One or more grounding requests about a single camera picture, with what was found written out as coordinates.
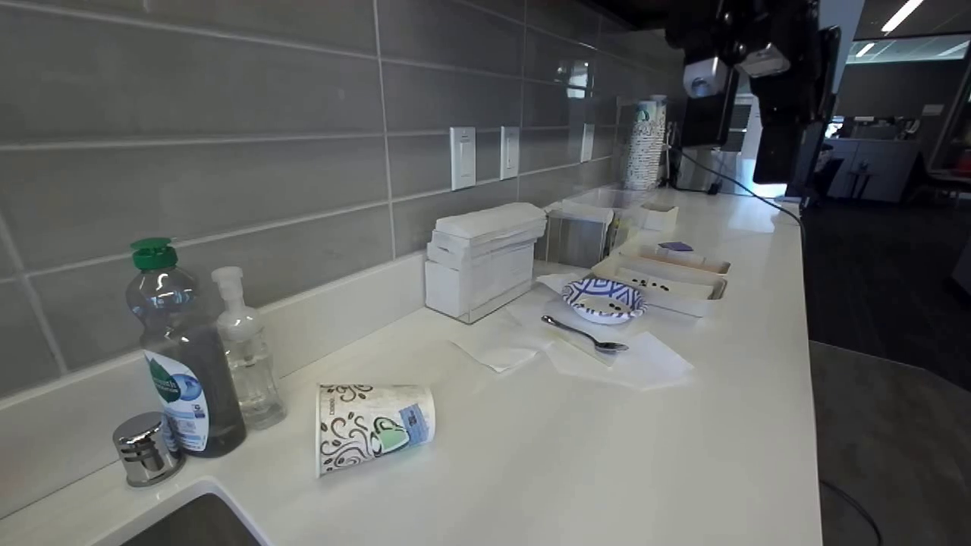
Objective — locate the printed paper cup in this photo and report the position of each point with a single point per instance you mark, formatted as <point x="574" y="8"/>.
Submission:
<point x="369" y="424"/>

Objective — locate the white wall outlet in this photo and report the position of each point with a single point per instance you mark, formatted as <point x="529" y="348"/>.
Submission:
<point x="587" y="143"/>
<point x="463" y="155"/>
<point x="508" y="151"/>

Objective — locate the blue patterned paper plate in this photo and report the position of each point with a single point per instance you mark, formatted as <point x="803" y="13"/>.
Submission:
<point x="603" y="298"/>

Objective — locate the clear condiment packet organizer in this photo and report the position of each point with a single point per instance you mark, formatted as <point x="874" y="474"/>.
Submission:
<point x="656" y="212"/>

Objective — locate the clear glass bottle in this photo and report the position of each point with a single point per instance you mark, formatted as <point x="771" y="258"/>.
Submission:
<point x="246" y="360"/>

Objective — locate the metal spoon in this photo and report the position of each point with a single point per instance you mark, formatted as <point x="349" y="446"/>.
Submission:
<point x="587" y="333"/>

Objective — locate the steel sink basin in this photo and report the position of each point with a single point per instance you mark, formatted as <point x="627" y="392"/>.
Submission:
<point x="198" y="523"/>

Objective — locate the chrome sink knob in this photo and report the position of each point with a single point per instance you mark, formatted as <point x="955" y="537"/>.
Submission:
<point x="148" y="446"/>

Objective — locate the white napkin stack holder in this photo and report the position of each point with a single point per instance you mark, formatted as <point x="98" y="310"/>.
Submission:
<point x="476" y="261"/>

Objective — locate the green-capped dish soap bottle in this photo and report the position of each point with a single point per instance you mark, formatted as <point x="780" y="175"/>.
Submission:
<point x="187" y="383"/>

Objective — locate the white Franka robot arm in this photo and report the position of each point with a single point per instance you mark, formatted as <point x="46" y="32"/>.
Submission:
<point x="706" y="76"/>

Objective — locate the sleeved paper cup stack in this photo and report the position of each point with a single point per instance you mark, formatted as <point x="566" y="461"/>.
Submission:
<point x="644" y="140"/>

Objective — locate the small blue packet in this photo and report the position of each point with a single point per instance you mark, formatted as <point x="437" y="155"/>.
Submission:
<point x="674" y="247"/>

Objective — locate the brown coffee beans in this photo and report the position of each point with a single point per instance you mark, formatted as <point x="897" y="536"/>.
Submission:
<point x="656" y="283"/>

